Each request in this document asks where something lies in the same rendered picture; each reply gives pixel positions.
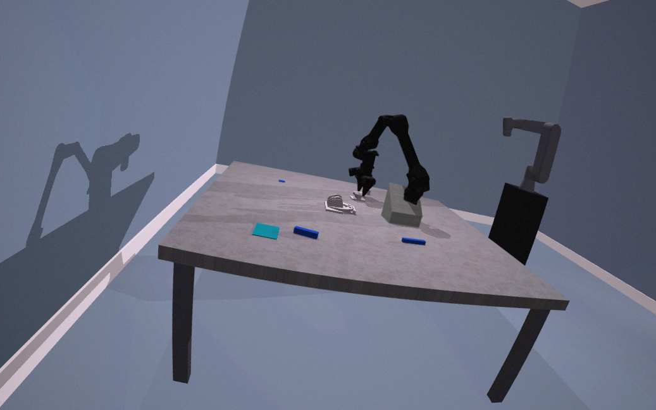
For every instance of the blue rectangular block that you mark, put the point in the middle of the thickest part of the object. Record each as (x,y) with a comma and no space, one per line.
(413,241)
(305,232)

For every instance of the teal flat rectangular plate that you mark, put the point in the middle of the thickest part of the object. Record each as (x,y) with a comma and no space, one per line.
(266,231)

